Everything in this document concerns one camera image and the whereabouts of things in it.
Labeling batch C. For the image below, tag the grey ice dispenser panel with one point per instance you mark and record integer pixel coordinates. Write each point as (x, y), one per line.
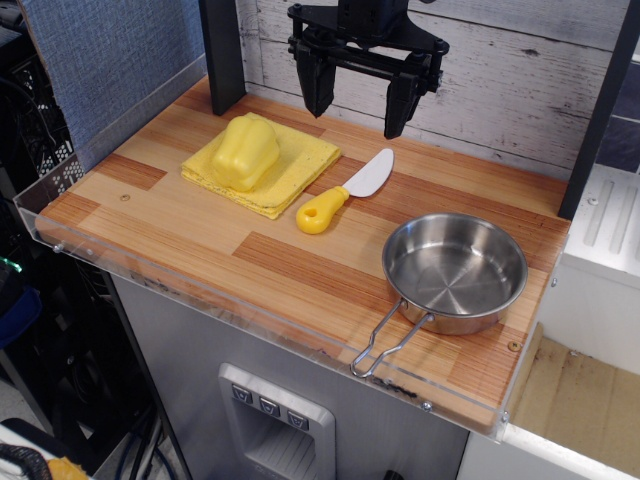
(277, 433)

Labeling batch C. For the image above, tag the blue fabric partition panel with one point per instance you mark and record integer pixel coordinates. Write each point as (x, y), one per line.
(115, 65)

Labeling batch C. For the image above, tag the black right vertical post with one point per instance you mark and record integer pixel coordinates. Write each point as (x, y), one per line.
(619, 63)

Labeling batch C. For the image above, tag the yellow toy bell pepper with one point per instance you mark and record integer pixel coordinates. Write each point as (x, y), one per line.
(247, 150)

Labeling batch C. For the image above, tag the yellow handled white toy knife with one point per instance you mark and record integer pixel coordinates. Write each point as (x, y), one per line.
(315, 216)

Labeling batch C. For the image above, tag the white toy sink unit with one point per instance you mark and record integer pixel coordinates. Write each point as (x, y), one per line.
(576, 404)

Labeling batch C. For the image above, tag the stainless steel pan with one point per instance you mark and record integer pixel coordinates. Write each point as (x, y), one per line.
(452, 273)

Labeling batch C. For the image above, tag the black plastic crate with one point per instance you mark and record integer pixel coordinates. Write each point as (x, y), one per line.
(34, 135)

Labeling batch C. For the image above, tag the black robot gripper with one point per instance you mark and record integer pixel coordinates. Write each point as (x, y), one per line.
(373, 37)

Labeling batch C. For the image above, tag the clear acrylic table guard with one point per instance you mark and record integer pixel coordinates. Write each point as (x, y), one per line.
(319, 296)

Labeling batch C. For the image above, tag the yellow folded towel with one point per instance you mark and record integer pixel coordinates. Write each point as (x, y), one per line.
(302, 159)

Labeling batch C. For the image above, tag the silver toy fridge cabinet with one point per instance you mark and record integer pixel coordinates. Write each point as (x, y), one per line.
(376, 434)

